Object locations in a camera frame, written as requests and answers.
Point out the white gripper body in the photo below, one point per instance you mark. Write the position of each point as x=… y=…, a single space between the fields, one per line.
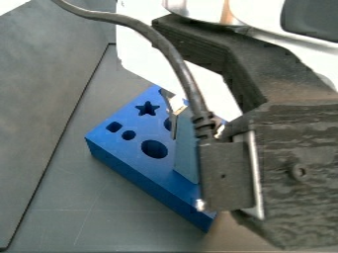
x=143 y=60

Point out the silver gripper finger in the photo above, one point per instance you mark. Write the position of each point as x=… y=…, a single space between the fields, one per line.
x=175 y=107

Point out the light blue rectangular block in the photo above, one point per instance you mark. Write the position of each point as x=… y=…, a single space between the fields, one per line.
x=186 y=163

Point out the black camera mount housing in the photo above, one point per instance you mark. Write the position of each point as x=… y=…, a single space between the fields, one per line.
x=270 y=170

